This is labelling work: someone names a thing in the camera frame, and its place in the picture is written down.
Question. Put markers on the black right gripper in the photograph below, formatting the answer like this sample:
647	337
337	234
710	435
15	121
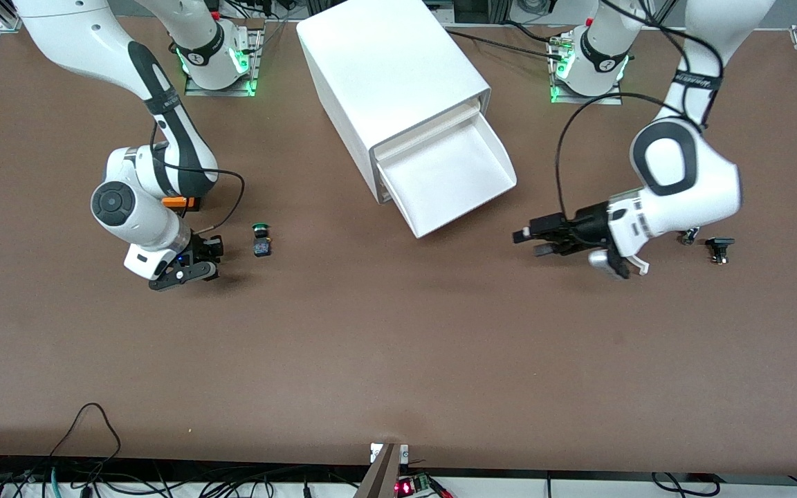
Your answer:
200	244

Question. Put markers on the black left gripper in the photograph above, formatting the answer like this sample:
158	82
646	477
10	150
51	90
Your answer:
587	225

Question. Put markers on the white plastic drawer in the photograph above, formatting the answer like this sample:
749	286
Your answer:
447	180
426	131

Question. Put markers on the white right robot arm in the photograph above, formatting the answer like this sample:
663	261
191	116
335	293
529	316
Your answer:
129	207

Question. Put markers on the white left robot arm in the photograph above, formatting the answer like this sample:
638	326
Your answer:
682	180

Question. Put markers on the green push button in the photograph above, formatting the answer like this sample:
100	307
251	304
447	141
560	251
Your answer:
261	242

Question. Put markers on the black push button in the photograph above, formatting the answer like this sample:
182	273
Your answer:
719	243

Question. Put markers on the white drawer cabinet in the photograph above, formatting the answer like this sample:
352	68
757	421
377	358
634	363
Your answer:
385	69

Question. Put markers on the orange box with hole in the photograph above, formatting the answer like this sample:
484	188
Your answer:
180	202

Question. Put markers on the white curved plastic piece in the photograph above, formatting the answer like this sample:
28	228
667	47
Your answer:
640	265

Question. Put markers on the small metal black part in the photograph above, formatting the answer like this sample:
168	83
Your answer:
689	236

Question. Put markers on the circuit board red light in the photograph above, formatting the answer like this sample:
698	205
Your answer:
412	486

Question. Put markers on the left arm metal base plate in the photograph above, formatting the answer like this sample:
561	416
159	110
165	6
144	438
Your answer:
585	99

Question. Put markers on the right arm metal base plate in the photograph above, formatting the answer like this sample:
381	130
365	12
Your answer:
254	62

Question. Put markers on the camera stand post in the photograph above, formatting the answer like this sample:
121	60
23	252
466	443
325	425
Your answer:
381	477

